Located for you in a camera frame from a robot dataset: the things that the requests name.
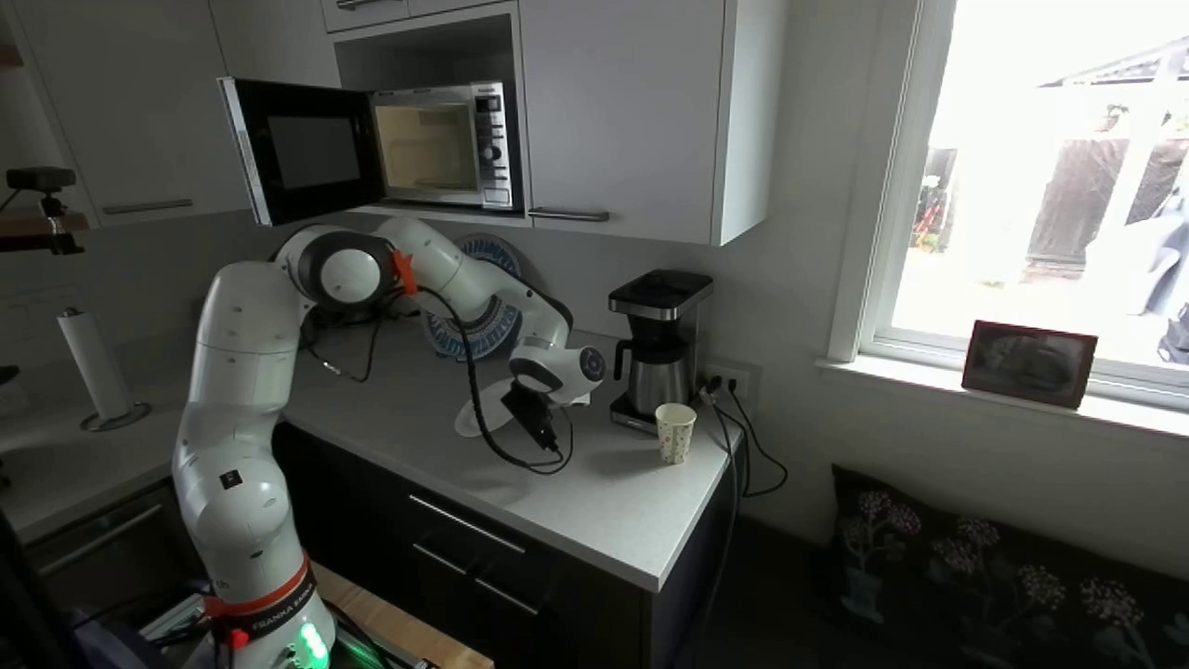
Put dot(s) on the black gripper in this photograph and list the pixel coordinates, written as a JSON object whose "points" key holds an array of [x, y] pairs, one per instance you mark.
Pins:
{"points": [[536, 414]]}

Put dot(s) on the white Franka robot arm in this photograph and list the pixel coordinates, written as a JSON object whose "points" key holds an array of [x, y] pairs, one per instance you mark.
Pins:
{"points": [[231, 490]]}

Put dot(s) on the blue patterned decorative plate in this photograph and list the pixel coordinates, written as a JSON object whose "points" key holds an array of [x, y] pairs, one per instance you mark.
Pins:
{"points": [[494, 329]]}

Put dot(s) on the stainless steel microwave body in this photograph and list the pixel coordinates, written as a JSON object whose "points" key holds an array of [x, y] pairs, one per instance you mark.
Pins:
{"points": [[447, 146]]}

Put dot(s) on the white upper cabinet door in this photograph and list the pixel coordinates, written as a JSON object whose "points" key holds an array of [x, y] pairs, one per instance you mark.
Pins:
{"points": [[134, 96]]}

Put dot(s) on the black steel coffee maker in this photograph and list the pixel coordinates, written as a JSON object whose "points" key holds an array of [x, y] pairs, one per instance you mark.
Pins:
{"points": [[655, 360]]}

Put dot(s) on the white paper cup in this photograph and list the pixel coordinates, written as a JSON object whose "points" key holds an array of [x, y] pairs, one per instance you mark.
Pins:
{"points": [[675, 428]]}

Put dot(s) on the dark lower cabinet drawers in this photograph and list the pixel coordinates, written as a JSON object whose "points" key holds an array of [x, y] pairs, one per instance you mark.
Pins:
{"points": [[489, 586]]}

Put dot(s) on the white right upper cabinet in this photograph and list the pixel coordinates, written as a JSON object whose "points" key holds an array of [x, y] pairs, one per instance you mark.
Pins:
{"points": [[650, 115]]}

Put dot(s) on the dark floral bench cushion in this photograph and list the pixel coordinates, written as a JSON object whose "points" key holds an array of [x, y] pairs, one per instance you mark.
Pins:
{"points": [[979, 593]]}

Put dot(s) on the paper towel roll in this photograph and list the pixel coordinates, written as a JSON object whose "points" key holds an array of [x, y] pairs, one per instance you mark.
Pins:
{"points": [[104, 388]]}

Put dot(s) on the small framed picture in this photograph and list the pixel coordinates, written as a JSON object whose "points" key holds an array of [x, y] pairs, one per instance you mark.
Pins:
{"points": [[1028, 360]]}

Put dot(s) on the steel cabinet handle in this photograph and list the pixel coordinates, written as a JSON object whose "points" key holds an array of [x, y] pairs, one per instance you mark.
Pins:
{"points": [[124, 210]]}

